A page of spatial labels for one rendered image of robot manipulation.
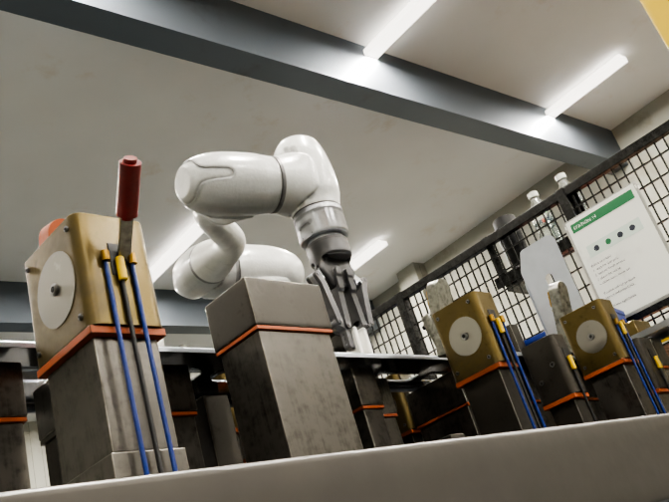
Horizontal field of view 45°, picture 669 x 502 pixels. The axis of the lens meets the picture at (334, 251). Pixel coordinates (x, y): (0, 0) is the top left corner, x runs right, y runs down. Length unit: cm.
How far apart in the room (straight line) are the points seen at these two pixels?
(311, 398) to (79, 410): 27
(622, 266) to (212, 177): 122
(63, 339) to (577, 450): 53
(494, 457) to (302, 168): 113
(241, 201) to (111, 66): 439
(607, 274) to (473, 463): 194
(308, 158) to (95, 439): 81
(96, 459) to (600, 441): 47
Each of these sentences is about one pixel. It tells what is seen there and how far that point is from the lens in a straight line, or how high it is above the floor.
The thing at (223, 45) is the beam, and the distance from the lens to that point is 506.
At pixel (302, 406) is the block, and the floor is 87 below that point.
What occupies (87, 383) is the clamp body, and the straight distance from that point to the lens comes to 75.
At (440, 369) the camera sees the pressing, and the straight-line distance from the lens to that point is 143.
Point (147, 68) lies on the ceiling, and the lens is 576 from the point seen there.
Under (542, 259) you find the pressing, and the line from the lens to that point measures 200.
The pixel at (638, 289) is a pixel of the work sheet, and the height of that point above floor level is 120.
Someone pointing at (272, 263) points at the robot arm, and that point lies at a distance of 195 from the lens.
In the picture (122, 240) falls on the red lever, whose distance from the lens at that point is 78.
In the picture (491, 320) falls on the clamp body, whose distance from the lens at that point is 124.
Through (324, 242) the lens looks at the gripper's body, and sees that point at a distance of 137.
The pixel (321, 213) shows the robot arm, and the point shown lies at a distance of 139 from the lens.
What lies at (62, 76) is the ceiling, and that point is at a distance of 573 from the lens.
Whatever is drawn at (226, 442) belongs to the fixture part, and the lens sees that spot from 102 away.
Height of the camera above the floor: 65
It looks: 24 degrees up
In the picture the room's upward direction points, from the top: 18 degrees counter-clockwise
